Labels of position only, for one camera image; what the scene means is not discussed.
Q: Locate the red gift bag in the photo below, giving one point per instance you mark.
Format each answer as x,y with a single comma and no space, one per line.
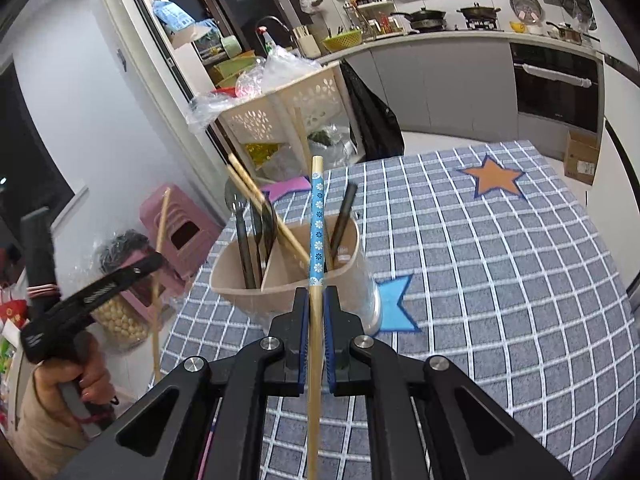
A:
12,312

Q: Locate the grey checkered tablecloth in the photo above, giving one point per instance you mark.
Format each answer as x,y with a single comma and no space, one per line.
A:
475,285

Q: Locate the green plastic basin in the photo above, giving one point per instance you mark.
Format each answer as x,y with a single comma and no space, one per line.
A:
237,70

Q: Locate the hanging plastic bag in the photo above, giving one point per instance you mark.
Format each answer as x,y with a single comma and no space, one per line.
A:
310,0

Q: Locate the blue floral chopstick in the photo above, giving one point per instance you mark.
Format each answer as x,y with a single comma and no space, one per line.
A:
316,230

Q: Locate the person's left forearm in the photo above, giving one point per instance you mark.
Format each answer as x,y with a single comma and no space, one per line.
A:
45,430

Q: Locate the wooden chopstick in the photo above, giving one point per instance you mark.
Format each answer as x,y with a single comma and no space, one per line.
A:
287,234
156,340
239,185

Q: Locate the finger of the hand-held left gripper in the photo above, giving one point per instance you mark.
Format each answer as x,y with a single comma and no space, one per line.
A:
120,280

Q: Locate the green colander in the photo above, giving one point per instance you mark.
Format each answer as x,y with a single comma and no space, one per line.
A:
342,40

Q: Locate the dark metal spoon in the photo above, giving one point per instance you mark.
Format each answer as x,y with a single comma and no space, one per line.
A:
245,250
260,240

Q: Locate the beige plastic basket rack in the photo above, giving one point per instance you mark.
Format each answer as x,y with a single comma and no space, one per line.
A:
300,100

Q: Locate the gold foil bag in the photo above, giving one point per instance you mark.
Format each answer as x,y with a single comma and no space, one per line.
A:
262,154

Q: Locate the pink plastic stool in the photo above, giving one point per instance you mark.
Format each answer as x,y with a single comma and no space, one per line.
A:
205,255

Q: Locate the built-in black oven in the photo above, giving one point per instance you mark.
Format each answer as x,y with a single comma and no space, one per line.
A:
555,90

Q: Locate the beige utensil holder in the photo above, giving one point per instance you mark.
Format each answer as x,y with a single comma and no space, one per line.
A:
250,305

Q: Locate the bag of round beige balls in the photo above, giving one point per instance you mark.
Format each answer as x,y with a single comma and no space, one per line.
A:
120,320

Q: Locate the cardboard box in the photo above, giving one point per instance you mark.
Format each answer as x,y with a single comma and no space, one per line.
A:
580,160

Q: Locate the small golden saucepan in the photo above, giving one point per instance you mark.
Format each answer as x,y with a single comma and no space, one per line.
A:
567,34

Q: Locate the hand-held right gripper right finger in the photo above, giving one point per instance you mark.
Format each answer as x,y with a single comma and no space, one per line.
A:
330,350

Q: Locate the kitchen faucet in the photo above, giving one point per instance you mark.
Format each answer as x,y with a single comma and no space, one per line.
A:
280,22

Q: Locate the blue package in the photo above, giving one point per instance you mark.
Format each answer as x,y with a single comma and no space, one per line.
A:
172,15

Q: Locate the black wok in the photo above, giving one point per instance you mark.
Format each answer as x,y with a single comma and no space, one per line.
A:
422,19

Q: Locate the crumpled clear plastic bags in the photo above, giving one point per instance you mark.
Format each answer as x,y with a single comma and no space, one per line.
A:
335,145

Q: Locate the person's left hand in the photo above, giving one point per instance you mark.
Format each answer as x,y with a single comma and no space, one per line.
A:
65,365

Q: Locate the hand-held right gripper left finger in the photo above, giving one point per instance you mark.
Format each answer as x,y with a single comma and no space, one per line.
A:
303,345

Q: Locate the sliding door frame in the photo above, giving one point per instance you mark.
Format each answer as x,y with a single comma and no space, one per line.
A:
145,60

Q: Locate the round metal steamer plate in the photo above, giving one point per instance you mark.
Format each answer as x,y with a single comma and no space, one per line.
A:
526,6

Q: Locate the beige knife block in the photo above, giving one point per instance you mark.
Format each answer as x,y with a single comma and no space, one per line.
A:
306,42

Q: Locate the cooking pot with lid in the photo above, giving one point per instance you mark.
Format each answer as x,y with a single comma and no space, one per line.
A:
479,14

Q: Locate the yellow bowl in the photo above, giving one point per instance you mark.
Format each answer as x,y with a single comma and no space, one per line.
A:
517,27

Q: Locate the grey kitchen base cabinets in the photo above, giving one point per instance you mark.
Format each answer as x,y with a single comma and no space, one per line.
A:
450,85

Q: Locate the clear plastic bags heap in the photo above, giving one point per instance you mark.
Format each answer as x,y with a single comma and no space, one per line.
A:
280,70

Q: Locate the spray bottle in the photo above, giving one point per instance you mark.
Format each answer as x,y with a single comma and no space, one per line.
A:
266,42

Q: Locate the black plastic bag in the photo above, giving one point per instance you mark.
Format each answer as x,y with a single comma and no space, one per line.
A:
372,120

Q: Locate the spice rack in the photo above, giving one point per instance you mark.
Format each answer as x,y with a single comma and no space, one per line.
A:
370,15

